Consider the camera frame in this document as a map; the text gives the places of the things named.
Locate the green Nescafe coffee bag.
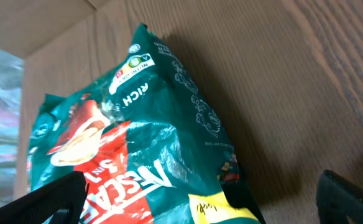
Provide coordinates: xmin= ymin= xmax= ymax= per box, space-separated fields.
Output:
xmin=27 ymin=24 xmax=264 ymax=223

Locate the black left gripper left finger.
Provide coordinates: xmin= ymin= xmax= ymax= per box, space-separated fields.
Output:
xmin=0 ymin=171 xmax=89 ymax=224

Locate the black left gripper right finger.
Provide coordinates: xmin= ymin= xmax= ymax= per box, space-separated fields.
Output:
xmin=316 ymin=170 xmax=363 ymax=224

